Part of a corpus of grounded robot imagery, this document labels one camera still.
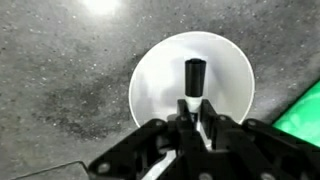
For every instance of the green folded cloth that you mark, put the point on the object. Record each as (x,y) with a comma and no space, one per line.
(302,118)

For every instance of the black and white marker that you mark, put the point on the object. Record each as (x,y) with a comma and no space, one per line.
(193,148)

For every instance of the white bowl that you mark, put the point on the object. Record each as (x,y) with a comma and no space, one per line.
(158,80)

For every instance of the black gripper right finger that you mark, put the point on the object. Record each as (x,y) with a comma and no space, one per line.
(259,151)

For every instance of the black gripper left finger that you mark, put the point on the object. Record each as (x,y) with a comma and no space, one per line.
(138,153)

